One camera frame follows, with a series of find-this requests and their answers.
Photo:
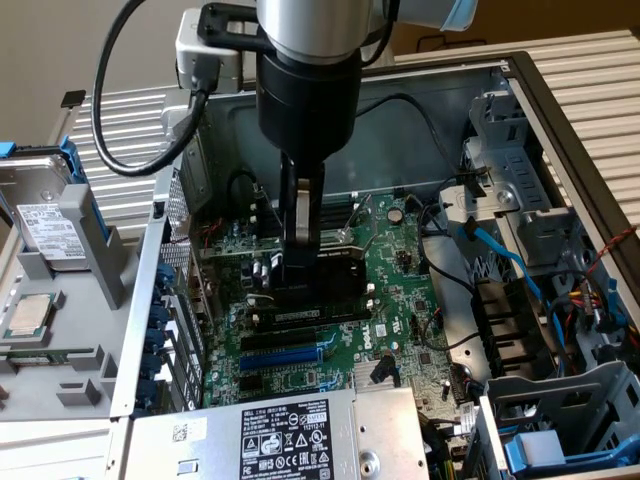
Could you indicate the silver coin battery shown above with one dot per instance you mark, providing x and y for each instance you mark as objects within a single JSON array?
[{"x": 395, "y": 215}]

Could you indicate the long black expansion slot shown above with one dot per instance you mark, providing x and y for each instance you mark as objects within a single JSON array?
[{"x": 277, "y": 340}]

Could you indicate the silver power supply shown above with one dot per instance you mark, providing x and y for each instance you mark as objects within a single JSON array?
[{"x": 210, "y": 450}]

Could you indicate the blue card retention clip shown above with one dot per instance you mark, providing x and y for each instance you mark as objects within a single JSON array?
[
  {"x": 164, "y": 276},
  {"x": 152, "y": 366},
  {"x": 159, "y": 315},
  {"x": 149, "y": 392},
  {"x": 156, "y": 341}
]

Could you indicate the grey disk bay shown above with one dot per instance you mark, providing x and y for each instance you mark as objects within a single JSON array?
[{"x": 550, "y": 380}]

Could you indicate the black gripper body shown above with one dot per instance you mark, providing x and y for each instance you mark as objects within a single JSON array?
[{"x": 307, "y": 105}]

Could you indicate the green RAM stick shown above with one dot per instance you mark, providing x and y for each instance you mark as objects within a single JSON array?
[
  {"x": 35, "y": 357},
  {"x": 310, "y": 315}
]

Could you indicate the silver chipset heat sink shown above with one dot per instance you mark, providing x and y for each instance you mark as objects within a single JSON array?
[{"x": 362, "y": 375}]

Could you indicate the thin locking lever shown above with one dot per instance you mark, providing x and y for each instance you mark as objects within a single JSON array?
[{"x": 267, "y": 204}]

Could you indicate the grey parts rack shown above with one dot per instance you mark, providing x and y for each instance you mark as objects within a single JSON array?
[{"x": 75, "y": 320}]

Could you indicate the silver CPU chip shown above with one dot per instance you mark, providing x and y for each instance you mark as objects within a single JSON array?
[{"x": 30, "y": 317}]

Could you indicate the short black expansion slot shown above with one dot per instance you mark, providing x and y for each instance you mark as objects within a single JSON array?
[{"x": 250, "y": 384}]

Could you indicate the blue expansion slot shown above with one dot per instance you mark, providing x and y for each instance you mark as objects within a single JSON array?
[{"x": 280, "y": 357}]

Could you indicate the hard disk with blue carrier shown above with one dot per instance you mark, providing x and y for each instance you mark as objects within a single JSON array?
[{"x": 45, "y": 225}]

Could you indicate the black end cap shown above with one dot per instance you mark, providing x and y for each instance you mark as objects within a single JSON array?
[{"x": 73, "y": 98}]

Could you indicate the metal socket cover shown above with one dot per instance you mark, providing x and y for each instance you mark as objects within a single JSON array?
[{"x": 361, "y": 212}]

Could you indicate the black switch block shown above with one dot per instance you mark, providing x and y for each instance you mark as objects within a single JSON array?
[{"x": 159, "y": 210}]

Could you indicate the black plug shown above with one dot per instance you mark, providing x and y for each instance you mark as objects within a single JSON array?
[{"x": 385, "y": 367}]

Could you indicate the green GPU card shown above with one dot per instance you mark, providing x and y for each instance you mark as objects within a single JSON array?
[{"x": 340, "y": 275}]

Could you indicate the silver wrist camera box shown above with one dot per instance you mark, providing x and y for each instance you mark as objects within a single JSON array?
[{"x": 200, "y": 60}]

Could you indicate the green motherboard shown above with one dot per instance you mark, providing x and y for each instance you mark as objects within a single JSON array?
[{"x": 390, "y": 320}]

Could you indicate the blue disk carrier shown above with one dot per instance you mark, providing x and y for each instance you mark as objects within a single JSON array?
[{"x": 600, "y": 457}]

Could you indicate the grey PC case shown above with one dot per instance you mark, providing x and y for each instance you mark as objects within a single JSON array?
[{"x": 400, "y": 135}]

